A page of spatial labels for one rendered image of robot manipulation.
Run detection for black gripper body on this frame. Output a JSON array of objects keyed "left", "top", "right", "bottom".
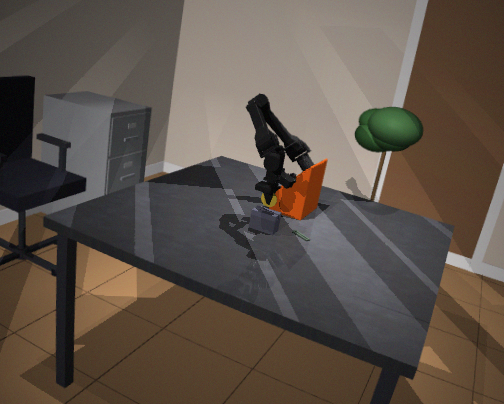
[{"left": 255, "top": 167, "right": 283, "bottom": 194}]

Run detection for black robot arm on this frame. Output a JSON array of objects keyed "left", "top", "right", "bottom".
[{"left": 245, "top": 94, "right": 317, "bottom": 189}]

